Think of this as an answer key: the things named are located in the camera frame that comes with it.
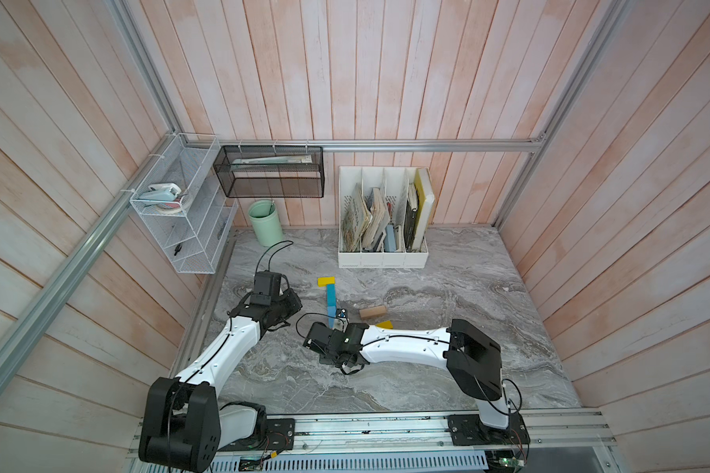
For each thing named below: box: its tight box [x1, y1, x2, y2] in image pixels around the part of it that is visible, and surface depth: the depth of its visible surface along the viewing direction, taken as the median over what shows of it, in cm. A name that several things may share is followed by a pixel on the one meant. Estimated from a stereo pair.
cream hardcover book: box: [411, 167, 435, 252], surface depth 101 cm
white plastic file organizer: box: [337, 165, 435, 270], surface depth 106 cm
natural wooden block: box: [358, 305, 387, 320], surface depth 97 cm
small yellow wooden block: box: [316, 275, 337, 288], surface depth 106 cm
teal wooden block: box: [326, 283, 337, 307], surface depth 103 cm
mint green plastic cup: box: [247, 199, 284, 248], surface depth 111 cm
